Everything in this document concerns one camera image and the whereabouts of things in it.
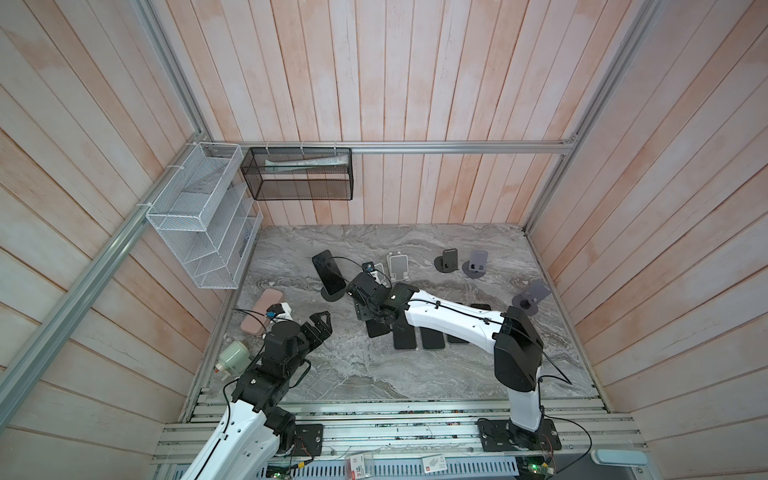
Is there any phone with purple case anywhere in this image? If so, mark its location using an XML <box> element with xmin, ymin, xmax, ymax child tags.
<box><xmin>392</xmin><ymin>323</ymin><xmax>417</xmax><ymax>350</ymax></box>

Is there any phone with green case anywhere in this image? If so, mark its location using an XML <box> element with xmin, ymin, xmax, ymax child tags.
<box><xmin>419</xmin><ymin>327</ymin><xmax>446</xmax><ymax>350</ymax></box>

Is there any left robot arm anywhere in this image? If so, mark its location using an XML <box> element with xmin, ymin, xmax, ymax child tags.
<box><xmin>183</xmin><ymin>311</ymin><xmax>333</xmax><ymax>479</ymax></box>

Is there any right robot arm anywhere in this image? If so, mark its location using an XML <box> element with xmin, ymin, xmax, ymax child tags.
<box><xmin>346</xmin><ymin>272</ymin><xmax>544</xmax><ymax>433</ymax></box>

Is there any pink phone case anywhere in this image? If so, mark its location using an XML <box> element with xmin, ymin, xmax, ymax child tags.
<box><xmin>238</xmin><ymin>288</ymin><xmax>284</xmax><ymax>335</ymax></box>

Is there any dark grey phone stand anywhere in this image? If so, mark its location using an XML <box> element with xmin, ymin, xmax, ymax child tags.
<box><xmin>433</xmin><ymin>248</ymin><xmax>459</xmax><ymax>273</ymax></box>

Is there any grey far-right phone stand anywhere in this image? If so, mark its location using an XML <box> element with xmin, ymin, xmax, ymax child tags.
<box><xmin>462</xmin><ymin>250</ymin><xmax>488</xmax><ymax>279</ymax></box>

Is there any pale green small device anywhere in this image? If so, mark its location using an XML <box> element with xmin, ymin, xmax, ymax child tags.
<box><xmin>214</xmin><ymin>340</ymin><xmax>252</xmax><ymax>378</ymax></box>

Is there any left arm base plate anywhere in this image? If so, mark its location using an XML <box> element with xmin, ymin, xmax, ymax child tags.
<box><xmin>288</xmin><ymin>423</ymin><xmax>324</xmax><ymax>458</ymax></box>

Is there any aluminium rail frame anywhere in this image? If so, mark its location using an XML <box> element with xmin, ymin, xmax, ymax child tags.
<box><xmin>150</xmin><ymin>397</ymin><xmax>648</xmax><ymax>472</ymax></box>

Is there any black wire mesh basket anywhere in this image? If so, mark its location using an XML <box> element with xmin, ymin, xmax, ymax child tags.
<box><xmin>240</xmin><ymin>146</ymin><xmax>354</xmax><ymax>201</ymax></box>

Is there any white wire mesh shelf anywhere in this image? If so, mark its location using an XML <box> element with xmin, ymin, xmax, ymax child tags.
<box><xmin>147</xmin><ymin>142</ymin><xmax>263</xmax><ymax>290</ymax></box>

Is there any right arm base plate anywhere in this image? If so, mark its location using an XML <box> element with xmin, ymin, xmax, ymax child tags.
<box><xmin>476</xmin><ymin>418</ymin><xmax>562</xmax><ymax>452</ymax></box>

